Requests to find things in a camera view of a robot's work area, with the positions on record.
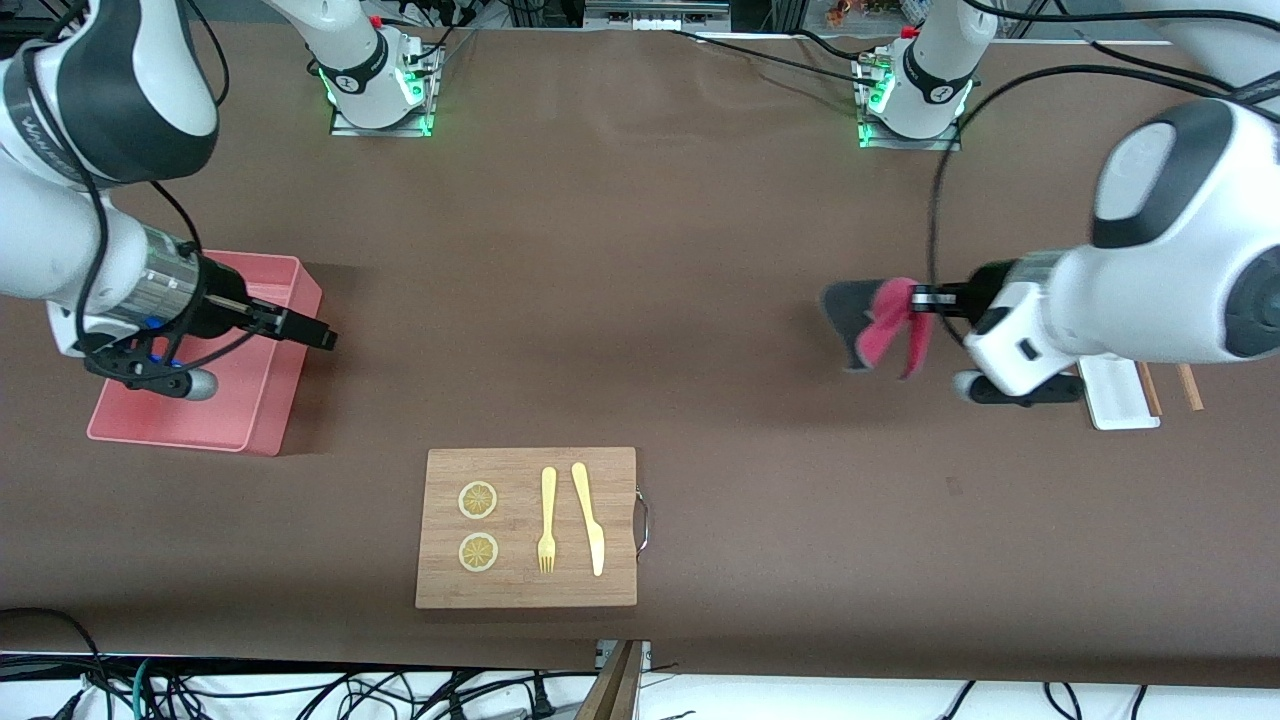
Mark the yellow plastic fork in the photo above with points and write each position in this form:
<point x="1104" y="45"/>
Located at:
<point x="548" y="510"/>

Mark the aluminium frame rail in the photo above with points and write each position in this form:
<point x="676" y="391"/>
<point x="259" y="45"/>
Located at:
<point x="655" y="12"/>

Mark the wooden cutting board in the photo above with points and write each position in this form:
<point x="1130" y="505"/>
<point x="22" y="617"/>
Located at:
<point x="525" y="590"/>

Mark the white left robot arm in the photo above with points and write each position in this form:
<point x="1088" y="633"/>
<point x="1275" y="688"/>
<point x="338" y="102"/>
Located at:
<point x="1180" y="280"/>

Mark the pink plastic bin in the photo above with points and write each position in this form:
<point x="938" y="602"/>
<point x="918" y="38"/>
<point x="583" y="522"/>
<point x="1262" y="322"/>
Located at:
<point x="210" y="400"/>

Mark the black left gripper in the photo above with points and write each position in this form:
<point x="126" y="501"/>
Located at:
<point x="988" y="283"/>

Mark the white rack base tray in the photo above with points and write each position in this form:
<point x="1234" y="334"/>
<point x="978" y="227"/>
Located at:
<point x="1120" y="405"/>

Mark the wooden beam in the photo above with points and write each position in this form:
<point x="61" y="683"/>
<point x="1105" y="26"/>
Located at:
<point x="612" y="690"/>

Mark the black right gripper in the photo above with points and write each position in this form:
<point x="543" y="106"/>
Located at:
<point x="222" y="305"/>

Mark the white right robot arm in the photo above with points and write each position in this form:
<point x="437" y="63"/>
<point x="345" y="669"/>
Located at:
<point x="100" y="90"/>

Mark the brown table cover mat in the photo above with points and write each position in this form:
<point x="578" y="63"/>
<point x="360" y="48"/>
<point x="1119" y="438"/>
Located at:
<point x="700" y="300"/>

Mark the pink cloth with grey edge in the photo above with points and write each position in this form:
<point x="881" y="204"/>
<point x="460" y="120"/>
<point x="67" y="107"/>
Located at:
<point x="880" y="335"/>

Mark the yellow plastic knife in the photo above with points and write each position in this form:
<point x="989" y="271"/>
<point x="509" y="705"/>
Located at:
<point x="590" y="520"/>

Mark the toy lemon slice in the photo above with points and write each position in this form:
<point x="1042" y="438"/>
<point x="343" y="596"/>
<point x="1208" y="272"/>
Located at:
<point x="478" y="553"/>
<point x="478" y="500"/>

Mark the silver metal bracket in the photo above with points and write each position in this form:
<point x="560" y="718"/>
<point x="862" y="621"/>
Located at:
<point x="646" y="652"/>

